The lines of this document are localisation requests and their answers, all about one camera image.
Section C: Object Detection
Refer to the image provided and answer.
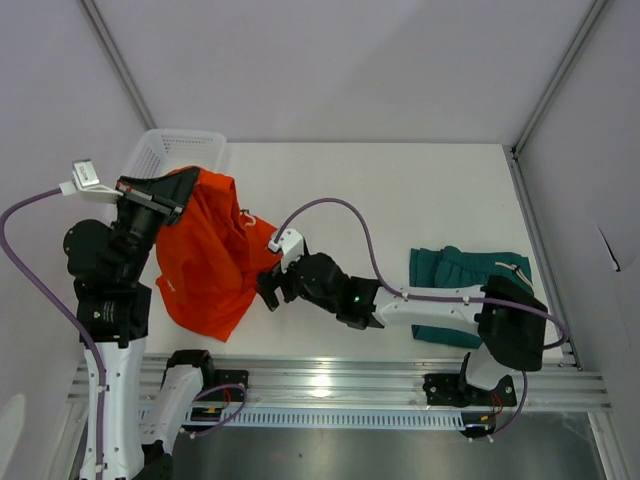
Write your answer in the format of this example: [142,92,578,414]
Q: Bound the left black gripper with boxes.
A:
[114,165,201,280]

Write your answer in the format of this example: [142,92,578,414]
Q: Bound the orange shorts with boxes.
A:
[155,169,280,342]

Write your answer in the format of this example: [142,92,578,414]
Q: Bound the green shorts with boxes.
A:
[409,246,534,349]

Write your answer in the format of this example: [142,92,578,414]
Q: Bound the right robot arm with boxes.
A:
[256,253,547,404]

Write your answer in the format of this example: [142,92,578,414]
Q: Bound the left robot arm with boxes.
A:
[60,161,217,479]

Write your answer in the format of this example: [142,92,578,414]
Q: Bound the white plastic basket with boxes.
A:
[123,128,227,178]

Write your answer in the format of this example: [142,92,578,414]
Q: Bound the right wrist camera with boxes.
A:
[267,228,306,263]

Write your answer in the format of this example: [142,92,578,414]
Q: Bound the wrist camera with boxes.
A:
[267,228,306,263]
[59,159,122,203]

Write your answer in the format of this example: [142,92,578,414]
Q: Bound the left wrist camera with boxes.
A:
[59,159,122,203]

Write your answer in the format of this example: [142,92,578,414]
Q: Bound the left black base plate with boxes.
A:
[213,369,249,403]

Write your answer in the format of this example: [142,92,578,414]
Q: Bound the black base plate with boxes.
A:
[422,353,517,408]
[213,369,249,403]

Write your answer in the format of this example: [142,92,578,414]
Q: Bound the aluminium mounting rail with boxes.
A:
[67,353,612,412]

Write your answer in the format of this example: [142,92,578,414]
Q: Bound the white slotted cable duct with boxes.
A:
[137,403,529,430]

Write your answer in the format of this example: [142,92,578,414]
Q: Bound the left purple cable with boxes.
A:
[0,188,249,466]

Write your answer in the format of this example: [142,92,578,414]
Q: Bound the left aluminium frame post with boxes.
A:
[77,0,157,130]

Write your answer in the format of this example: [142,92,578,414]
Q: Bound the aluminium frame post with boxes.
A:
[77,0,157,130]
[511,0,614,160]

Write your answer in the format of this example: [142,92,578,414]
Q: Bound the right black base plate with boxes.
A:
[422,353,517,408]

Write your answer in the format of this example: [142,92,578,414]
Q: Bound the right table edge rail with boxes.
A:
[507,145,584,371]

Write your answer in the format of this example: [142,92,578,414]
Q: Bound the right aluminium frame post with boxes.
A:
[511,0,614,160]

